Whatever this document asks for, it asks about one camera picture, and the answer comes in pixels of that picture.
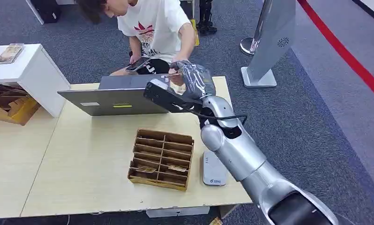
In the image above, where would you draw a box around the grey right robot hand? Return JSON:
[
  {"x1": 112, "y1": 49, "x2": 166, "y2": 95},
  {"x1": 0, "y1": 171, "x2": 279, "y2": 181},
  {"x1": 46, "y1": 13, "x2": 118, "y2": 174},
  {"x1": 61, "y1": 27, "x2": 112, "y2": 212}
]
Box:
[{"x1": 169, "y1": 60, "x2": 217, "y2": 101}]

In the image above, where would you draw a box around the printed card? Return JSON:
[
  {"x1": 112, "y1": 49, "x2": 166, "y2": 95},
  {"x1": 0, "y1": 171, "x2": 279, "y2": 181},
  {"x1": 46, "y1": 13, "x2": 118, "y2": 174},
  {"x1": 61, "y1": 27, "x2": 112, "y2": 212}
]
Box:
[{"x1": 161, "y1": 73, "x2": 187, "y2": 96}]

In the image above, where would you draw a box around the black smartphone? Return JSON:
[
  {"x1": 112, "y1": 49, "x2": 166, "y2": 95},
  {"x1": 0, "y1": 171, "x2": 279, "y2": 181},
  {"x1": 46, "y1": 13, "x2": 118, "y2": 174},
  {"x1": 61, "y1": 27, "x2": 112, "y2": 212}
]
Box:
[{"x1": 125, "y1": 57, "x2": 151, "y2": 73}]

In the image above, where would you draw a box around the person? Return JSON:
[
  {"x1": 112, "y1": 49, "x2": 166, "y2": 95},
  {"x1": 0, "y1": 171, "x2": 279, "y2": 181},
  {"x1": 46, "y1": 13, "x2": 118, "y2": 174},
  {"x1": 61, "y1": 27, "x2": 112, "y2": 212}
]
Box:
[{"x1": 75, "y1": 0, "x2": 197, "y2": 77}]

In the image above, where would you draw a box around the grey laptop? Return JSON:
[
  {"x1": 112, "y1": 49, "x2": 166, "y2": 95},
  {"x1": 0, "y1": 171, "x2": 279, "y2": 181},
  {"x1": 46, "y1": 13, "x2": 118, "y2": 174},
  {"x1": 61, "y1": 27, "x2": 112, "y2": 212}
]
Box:
[{"x1": 57, "y1": 73, "x2": 184, "y2": 117}]

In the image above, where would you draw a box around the grey sign stand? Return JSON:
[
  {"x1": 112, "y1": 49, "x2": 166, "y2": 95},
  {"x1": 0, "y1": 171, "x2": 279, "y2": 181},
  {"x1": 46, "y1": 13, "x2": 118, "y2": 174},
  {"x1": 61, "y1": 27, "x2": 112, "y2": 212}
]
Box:
[{"x1": 240, "y1": 0, "x2": 297, "y2": 89}]

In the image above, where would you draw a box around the wooden card box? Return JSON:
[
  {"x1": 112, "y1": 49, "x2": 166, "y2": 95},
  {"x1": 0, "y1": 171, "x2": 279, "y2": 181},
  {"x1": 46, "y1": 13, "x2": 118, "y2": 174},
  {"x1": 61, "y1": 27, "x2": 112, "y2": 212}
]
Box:
[{"x1": 127, "y1": 128, "x2": 195, "y2": 192}]

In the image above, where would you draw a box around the white card reader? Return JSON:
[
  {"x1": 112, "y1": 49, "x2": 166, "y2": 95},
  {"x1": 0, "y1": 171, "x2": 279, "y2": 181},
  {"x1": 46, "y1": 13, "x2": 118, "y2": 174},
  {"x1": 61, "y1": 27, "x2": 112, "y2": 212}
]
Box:
[{"x1": 202, "y1": 150, "x2": 228, "y2": 187}]

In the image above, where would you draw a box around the white cabinet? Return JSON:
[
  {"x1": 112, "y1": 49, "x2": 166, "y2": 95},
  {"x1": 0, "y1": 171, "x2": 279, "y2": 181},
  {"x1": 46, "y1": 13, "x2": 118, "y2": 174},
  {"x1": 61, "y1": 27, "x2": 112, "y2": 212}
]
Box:
[{"x1": 0, "y1": 43, "x2": 72, "y2": 119}]

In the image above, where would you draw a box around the black case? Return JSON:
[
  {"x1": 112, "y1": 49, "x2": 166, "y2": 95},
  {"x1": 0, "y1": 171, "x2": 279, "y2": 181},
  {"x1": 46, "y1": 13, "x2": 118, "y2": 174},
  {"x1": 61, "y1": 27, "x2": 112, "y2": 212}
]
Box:
[{"x1": 30, "y1": 0, "x2": 63, "y2": 24}]

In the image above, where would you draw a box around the open cardboard box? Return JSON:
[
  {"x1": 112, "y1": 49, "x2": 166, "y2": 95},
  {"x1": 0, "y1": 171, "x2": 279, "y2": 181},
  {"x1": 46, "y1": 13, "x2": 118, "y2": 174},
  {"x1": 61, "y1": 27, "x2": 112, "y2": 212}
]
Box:
[{"x1": 0, "y1": 83, "x2": 42, "y2": 127}]

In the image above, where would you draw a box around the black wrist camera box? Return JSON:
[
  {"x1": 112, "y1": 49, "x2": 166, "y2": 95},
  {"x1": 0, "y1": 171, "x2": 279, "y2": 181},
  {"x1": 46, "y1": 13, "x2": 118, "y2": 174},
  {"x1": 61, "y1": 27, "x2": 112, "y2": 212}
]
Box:
[{"x1": 143, "y1": 78, "x2": 204, "y2": 115}]

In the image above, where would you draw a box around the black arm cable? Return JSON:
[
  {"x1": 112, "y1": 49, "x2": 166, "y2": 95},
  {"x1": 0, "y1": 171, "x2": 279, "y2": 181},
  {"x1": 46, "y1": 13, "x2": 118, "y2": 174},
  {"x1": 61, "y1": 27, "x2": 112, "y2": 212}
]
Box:
[{"x1": 187, "y1": 107, "x2": 248, "y2": 126}]

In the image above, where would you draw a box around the chrome stanchion post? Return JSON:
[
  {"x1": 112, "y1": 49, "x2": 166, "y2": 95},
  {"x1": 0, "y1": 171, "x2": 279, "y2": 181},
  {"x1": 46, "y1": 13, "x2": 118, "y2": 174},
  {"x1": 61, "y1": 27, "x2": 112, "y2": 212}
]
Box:
[{"x1": 239, "y1": 0, "x2": 273, "y2": 57}]

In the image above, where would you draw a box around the white desk frame part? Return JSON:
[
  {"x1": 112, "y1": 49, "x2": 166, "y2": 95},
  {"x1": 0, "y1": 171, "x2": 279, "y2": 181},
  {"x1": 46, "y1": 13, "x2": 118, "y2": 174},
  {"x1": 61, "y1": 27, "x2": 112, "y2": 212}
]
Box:
[{"x1": 145, "y1": 206, "x2": 211, "y2": 219}]

